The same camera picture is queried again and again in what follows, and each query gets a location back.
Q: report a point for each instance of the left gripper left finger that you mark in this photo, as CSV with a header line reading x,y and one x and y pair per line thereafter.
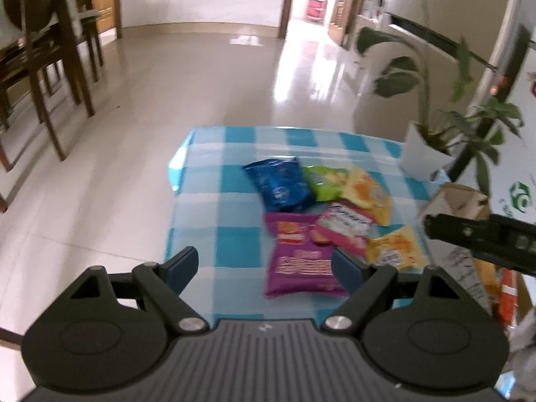
x,y
161,286

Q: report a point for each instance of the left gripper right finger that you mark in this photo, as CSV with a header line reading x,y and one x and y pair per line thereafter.
x,y
369,288

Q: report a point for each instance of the red snack packet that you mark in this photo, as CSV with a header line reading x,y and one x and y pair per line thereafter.
x,y
507,298

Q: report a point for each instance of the dark blue snack bag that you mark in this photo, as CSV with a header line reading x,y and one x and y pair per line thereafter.
x,y
281,184

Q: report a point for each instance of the yellow snack packet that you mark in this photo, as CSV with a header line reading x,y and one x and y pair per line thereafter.
x,y
366,193
399,248

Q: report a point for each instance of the pink snack packet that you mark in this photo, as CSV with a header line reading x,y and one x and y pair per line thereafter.
x,y
347,226

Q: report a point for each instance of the purple snack packet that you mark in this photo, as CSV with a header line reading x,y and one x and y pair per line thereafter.
x,y
301,257

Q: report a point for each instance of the cardboard box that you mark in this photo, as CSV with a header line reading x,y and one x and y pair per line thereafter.
x,y
481,279

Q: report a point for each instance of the green snack packet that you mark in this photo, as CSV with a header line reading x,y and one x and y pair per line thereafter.
x,y
326,183

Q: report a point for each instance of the green potted plant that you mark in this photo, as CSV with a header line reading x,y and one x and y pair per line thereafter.
x,y
431,63

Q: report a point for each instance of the white plant pot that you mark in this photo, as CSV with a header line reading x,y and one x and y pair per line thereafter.
x,y
418,160

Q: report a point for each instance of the wooden dining chair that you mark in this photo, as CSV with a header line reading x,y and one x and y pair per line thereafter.
x,y
48,32

